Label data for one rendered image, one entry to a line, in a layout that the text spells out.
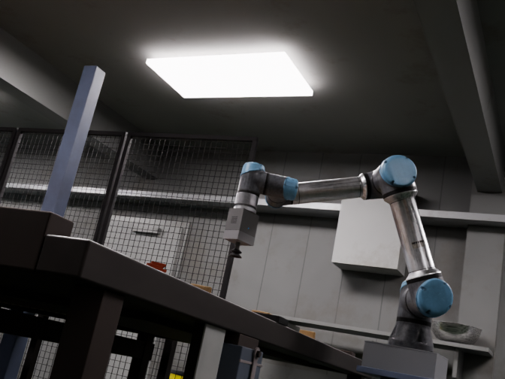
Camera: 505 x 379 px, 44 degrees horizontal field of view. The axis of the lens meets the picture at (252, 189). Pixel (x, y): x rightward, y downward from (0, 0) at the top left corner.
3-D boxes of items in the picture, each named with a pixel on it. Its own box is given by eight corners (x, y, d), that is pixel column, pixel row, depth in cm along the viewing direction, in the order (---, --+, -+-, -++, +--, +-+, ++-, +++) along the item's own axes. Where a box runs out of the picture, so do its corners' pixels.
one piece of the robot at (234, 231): (241, 206, 216) (231, 252, 211) (225, 197, 209) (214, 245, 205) (264, 206, 209) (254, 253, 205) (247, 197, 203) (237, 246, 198)
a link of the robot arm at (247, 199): (231, 192, 209) (246, 200, 214) (229, 205, 207) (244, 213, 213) (249, 192, 204) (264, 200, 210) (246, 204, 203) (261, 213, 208)
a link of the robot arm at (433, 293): (443, 314, 211) (400, 161, 223) (461, 312, 197) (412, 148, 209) (409, 322, 210) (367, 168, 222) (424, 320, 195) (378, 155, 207)
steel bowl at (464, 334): (482, 352, 503) (484, 333, 507) (477, 345, 470) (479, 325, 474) (432, 344, 521) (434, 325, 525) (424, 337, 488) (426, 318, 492)
